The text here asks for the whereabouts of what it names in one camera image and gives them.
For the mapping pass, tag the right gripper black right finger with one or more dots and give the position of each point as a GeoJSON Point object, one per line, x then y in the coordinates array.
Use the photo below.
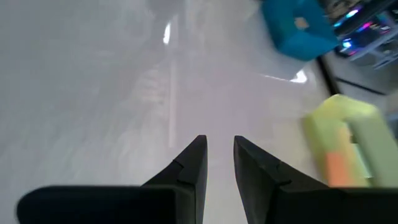
{"type": "Point", "coordinates": [273, 199]}

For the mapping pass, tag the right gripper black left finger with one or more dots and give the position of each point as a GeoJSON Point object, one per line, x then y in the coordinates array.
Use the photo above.
{"type": "Point", "coordinates": [186, 193]}

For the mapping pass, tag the red-orange medium wooden block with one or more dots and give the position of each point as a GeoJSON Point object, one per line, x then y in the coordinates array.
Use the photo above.
{"type": "Point", "coordinates": [337, 169]}

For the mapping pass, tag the tan small wooden cube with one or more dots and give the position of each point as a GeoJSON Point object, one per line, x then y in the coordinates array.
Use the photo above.
{"type": "Point", "coordinates": [301, 23]}

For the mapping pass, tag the yellow plastic bin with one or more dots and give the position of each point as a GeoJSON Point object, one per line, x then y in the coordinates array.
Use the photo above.
{"type": "Point", "coordinates": [320, 124]}

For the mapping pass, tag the blue plastic bin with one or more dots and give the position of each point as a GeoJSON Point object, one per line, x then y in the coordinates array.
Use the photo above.
{"type": "Point", "coordinates": [298, 43]}

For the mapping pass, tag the computer with coloured lights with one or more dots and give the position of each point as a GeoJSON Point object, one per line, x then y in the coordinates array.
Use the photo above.
{"type": "Point", "coordinates": [363, 28]}

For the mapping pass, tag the black aluminium table frame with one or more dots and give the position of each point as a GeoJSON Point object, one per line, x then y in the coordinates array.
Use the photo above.
{"type": "Point", "coordinates": [326, 74]}

